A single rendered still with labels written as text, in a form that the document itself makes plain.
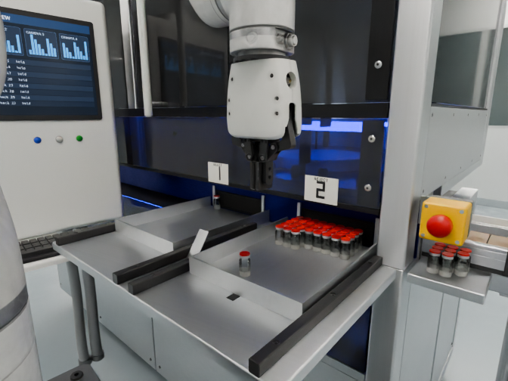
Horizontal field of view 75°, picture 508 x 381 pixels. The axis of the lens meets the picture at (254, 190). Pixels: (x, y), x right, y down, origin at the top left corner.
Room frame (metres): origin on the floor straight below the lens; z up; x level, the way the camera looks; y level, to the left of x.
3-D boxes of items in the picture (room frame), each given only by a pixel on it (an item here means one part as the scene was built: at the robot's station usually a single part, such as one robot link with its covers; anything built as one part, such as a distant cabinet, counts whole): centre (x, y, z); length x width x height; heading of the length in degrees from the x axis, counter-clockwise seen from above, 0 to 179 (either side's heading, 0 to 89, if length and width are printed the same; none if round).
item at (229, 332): (0.72, 0.08, 0.87); 0.70 x 0.48 x 0.02; 49
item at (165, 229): (0.89, 0.16, 0.90); 0.34 x 0.26 x 0.04; 139
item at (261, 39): (0.46, -0.01, 1.27); 0.09 x 0.08 x 0.03; 49
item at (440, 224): (0.56, -0.33, 1.00); 0.04 x 0.04 x 0.04; 49
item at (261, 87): (0.46, -0.01, 1.21); 0.10 x 0.08 x 0.11; 49
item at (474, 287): (0.61, -0.40, 0.87); 0.14 x 0.13 x 0.02; 139
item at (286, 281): (0.65, -0.08, 0.90); 0.34 x 0.26 x 0.04; 140
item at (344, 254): (0.72, -0.14, 0.91); 0.18 x 0.02 x 0.05; 50
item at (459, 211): (0.59, -0.36, 1.00); 0.08 x 0.07 x 0.07; 139
